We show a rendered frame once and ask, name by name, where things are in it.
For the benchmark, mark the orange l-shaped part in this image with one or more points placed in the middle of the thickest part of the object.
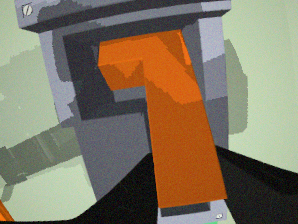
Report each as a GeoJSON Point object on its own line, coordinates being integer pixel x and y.
{"type": "Point", "coordinates": [184, 153]}

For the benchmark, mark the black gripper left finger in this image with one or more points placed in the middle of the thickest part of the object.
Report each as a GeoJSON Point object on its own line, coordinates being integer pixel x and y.
{"type": "Point", "coordinates": [132, 201]}

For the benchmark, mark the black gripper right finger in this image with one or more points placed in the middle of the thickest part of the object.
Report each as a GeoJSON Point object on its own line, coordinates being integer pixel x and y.
{"type": "Point", "coordinates": [258, 193]}

